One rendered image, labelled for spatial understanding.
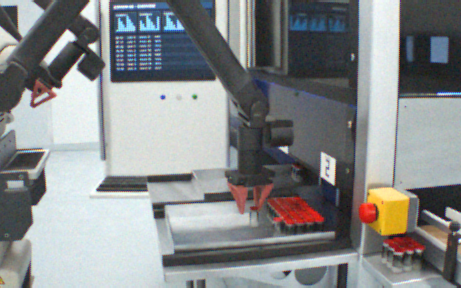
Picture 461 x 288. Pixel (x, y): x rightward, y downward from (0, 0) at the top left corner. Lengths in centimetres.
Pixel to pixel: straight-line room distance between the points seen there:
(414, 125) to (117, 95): 121
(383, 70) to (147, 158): 117
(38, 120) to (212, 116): 485
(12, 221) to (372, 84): 82
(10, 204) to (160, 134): 90
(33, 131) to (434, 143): 591
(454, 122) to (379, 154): 19
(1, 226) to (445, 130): 98
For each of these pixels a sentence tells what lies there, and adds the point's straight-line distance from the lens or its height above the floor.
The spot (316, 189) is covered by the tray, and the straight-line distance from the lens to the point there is 141.
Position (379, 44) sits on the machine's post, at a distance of 97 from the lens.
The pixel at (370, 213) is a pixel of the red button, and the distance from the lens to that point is 93.
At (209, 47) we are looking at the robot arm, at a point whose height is 130.
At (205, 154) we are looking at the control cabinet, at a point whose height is 89.
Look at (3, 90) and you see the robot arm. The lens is 97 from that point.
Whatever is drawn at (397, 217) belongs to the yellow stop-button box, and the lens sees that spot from 95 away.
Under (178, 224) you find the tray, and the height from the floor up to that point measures 88.
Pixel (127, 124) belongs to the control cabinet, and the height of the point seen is 101.
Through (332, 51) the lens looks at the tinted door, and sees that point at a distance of 115.
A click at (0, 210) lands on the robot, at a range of 116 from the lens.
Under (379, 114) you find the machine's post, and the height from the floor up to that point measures 117.
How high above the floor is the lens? 130
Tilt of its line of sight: 11 degrees down
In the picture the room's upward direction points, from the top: straight up
